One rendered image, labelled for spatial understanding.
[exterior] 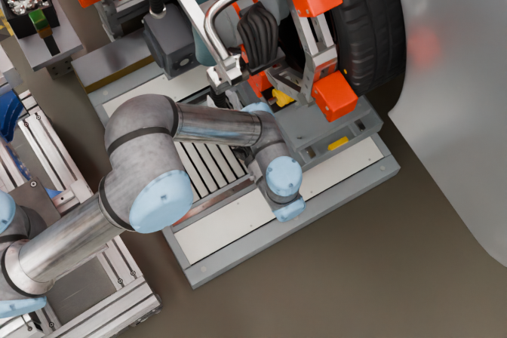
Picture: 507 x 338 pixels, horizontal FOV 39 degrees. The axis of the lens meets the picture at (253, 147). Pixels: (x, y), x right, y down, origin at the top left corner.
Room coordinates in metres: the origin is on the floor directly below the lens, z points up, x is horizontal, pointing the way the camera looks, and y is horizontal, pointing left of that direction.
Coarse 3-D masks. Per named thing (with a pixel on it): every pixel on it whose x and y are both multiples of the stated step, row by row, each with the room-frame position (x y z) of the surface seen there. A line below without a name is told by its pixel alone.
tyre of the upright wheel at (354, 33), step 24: (360, 0) 0.87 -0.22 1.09; (384, 0) 0.89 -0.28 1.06; (336, 24) 0.86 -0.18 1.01; (360, 24) 0.84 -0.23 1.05; (384, 24) 0.85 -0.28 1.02; (360, 48) 0.81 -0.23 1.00; (384, 48) 0.83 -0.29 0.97; (360, 72) 0.78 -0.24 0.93; (384, 72) 0.81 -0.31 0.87; (360, 96) 0.80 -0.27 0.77
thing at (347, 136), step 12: (240, 84) 1.11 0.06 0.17; (252, 96) 1.08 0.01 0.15; (372, 108) 1.04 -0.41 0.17; (360, 120) 0.99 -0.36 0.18; (372, 120) 1.01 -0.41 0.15; (336, 132) 0.96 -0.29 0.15; (348, 132) 0.96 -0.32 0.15; (360, 132) 0.95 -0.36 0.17; (372, 132) 0.97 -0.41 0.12; (288, 144) 0.91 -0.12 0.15; (312, 144) 0.90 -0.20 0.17; (324, 144) 0.91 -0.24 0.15; (336, 144) 0.90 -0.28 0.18; (348, 144) 0.92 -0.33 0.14; (300, 156) 0.86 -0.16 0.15; (312, 156) 0.85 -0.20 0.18; (324, 156) 0.87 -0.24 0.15
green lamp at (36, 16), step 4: (40, 8) 1.09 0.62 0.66; (32, 12) 1.07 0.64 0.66; (36, 12) 1.07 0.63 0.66; (40, 12) 1.07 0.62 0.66; (32, 16) 1.06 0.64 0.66; (36, 16) 1.06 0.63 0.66; (40, 16) 1.06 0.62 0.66; (44, 16) 1.06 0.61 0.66; (32, 20) 1.05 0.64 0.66; (36, 20) 1.05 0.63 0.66; (40, 20) 1.05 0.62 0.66; (44, 20) 1.05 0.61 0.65; (36, 24) 1.04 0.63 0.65; (40, 24) 1.04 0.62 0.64; (44, 24) 1.05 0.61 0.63; (36, 28) 1.04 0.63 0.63; (40, 28) 1.04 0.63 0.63
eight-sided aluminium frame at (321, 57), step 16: (288, 0) 0.89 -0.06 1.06; (320, 16) 0.86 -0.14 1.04; (304, 32) 0.83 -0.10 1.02; (320, 32) 0.84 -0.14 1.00; (304, 48) 0.82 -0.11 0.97; (320, 48) 0.81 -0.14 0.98; (320, 64) 0.78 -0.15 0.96; (272, 80) 0.91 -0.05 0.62; (288, 80) 0.88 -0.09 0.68; (304, 80) 0.80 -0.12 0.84; (304, 96) 0.79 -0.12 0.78
